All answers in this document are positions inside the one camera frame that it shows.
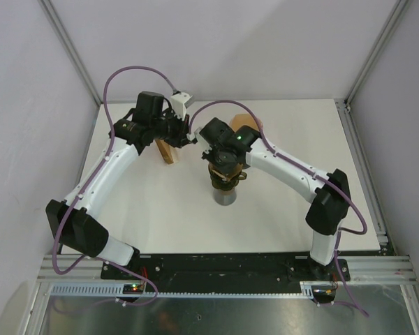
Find brown paper coffee filter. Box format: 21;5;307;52
229;114;259;132

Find grey slotted cable duct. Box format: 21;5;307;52
48;281;315;298

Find olive green plastic dripper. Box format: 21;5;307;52
209;174;244;191

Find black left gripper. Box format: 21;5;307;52
150;109;192;149

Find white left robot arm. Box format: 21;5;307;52
45;91;193;279

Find orange coffee filter box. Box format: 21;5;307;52
155;140;179;165

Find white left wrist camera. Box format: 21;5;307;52
170;91;193;121

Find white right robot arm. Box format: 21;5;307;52
194;118;350;280

